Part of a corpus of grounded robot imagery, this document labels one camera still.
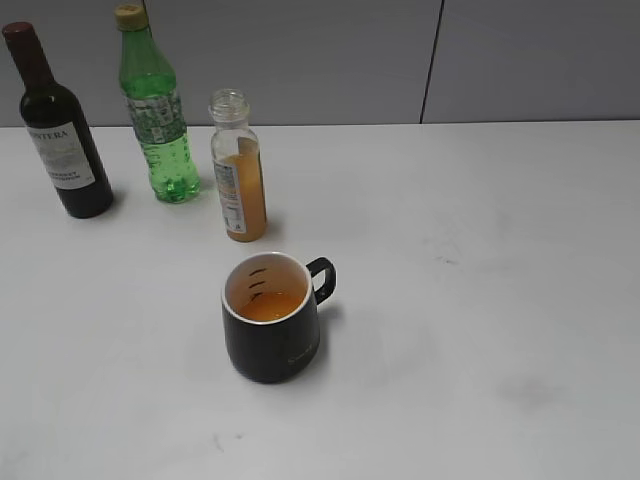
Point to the black mug white interior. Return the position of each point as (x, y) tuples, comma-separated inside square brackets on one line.
[(270, 315)]

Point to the orange juice bottle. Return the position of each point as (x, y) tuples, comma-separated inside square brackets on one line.
[(237, 166)]

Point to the green plastic soda bottle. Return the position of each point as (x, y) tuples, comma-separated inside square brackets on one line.
[(149, 86)]

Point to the dark red wine bottle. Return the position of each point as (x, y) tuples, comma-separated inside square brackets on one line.
[(58, 128)]

